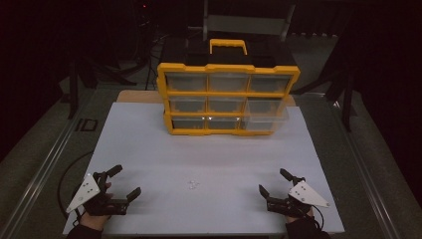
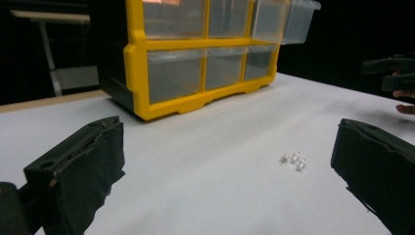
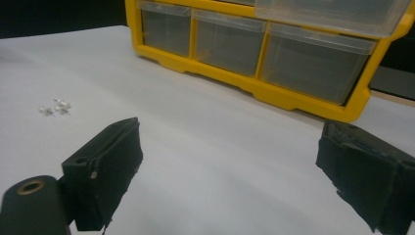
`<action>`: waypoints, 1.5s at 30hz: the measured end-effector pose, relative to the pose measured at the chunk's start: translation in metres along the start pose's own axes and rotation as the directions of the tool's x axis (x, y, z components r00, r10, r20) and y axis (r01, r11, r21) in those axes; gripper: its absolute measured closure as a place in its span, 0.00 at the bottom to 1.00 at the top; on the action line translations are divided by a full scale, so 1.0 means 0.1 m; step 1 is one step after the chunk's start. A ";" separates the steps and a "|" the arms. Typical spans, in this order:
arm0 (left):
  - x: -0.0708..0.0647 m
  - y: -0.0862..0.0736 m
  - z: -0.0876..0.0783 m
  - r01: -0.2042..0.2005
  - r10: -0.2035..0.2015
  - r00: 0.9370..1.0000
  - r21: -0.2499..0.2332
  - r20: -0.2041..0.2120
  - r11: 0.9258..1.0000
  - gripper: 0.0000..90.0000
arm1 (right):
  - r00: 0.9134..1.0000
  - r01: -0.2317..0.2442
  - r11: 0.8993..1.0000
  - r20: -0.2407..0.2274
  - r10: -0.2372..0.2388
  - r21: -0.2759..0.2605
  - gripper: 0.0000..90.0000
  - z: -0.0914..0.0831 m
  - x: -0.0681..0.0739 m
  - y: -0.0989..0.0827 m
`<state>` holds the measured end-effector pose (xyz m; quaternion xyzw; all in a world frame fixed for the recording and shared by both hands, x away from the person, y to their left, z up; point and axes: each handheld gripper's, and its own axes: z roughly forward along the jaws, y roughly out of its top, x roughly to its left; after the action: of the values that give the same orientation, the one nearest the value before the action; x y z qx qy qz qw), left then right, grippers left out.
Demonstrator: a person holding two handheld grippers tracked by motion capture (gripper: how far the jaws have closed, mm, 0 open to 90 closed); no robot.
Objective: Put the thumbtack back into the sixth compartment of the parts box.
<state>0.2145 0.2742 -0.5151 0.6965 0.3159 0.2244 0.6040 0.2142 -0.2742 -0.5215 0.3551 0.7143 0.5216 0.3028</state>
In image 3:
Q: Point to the dark flat board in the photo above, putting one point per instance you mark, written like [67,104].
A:
[394,81]

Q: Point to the small clear plastic drawer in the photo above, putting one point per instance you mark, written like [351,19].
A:
[166,32]

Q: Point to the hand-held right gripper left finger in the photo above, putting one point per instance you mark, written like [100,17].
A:
[104,176]

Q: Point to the large clear plastic drawer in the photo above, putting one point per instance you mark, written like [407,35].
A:
[326,16]

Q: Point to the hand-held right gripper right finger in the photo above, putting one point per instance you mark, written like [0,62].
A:
[368,176]

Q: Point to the wide clear plastic drawer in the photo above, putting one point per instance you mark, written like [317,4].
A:
[313,65]

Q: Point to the yellow plastic organizer cabinet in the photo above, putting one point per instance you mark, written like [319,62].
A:
[277,96]

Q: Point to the medium clear plastic drawer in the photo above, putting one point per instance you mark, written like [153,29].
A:
[228,45]

